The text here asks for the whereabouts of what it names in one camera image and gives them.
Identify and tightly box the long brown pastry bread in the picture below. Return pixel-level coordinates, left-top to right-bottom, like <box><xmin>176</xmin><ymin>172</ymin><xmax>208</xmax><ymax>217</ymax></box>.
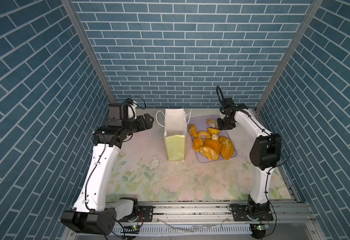
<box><xmin>207</xmin><ymin>119</ymin><xmax>218</xmax><ymax>129</ymax></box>

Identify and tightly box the aluminium corner post left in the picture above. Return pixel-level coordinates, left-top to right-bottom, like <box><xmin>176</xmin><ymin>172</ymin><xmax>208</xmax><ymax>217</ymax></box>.
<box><xmin>61</xmin><ymin>0</ymin><xmax>115</xmax><ymax>102</ymax></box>

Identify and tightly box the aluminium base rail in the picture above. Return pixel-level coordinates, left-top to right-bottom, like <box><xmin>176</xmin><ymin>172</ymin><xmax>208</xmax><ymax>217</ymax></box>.
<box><xmin>63</xmin><ymin>199</ymin><xmax>322</xmax><ymax>240</ymax></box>

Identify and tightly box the yellow half-moon bread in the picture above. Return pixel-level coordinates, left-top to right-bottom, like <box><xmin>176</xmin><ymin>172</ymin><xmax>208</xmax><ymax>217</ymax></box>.
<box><xmin>207</xmin><ymin>128</ymin><xmax>220</xmax><ymax>135</ymax></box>

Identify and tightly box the small pale bread roll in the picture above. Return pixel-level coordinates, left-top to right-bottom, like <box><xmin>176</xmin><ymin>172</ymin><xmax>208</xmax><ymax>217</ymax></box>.
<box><xmin>211</xmin><ymin>134</ymin><xmax>219</xmax><ymax>141</ymax></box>

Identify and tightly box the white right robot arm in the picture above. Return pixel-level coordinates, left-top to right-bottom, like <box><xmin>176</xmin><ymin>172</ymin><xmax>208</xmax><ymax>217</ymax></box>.
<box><xmin>217</xmin><ymin>102</ymin><xmax>282</xmax><ymax>221</ymax></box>

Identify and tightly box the large twisted golden bread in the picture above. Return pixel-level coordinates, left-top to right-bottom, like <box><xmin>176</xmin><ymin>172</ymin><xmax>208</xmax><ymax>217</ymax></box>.
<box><xmin>200</xmin><ymin>140</ymin><xmax>222</xmax><ymax>161</ymax></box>

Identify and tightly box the aluminium corner post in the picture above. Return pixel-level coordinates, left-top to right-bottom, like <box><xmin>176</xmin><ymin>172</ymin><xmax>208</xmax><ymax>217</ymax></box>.
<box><xmin>61</xmin><ymin>0</ymin><xmax>115</xmax><ymax>102</ymax></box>
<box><xmin>255</xmin><ymin>0</ymin><xmax>323</xmax><ymax>113</ymax></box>

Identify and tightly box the aluminium corner post right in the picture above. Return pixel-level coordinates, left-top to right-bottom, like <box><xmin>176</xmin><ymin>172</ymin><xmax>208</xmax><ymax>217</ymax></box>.
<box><xmin>255</xmin><ymin>0</ymin><xmax>323</xmax><ymax>113</ymax></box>

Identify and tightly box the round orange bun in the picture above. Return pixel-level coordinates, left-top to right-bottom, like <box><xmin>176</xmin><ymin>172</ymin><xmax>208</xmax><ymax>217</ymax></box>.
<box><xmin>193</xmin><ymin>137</ymin><xmax>204</xmax><ymax>152</ymax></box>

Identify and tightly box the sesame seeded oval bread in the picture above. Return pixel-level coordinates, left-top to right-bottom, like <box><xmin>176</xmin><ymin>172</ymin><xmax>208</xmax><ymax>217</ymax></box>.
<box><xmin>218</xmin><ymin>136</ymin><xmax>235</xmax><ymax>160</ymax></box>

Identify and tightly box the ring donut bread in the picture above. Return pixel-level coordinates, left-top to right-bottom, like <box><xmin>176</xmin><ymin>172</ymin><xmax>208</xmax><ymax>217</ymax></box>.
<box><xmin>197</xmin><ymin>131</ymin><xmax>211</xmax><ymax>141</ymax></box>

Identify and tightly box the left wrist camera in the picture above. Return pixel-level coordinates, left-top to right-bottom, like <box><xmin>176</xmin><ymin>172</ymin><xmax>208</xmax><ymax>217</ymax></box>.
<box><xmin>126</xmin><ymin>99</ymin><xmax>137</xmax><ymax>120</ymax></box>

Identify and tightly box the white paper gift bag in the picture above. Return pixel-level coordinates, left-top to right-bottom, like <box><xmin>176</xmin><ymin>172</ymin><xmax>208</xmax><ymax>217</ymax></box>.
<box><xmin>156</xmin><ymin>109</ymin><xmax>192</xmax><ymax>162</ymax></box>

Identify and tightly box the golden croissant bread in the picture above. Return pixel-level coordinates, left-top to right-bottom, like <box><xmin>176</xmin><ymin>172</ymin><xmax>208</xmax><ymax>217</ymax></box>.
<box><xmin>188</xmin><ymin>124</ymin><xmax>198</xmax><ymax>138</ymax></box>

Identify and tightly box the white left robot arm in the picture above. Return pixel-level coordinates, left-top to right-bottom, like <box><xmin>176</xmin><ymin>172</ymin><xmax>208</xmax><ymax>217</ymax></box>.
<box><xmin>61</xmin><ymin>98</ymin><xmax>154</xmax><ymax>237</ymax></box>

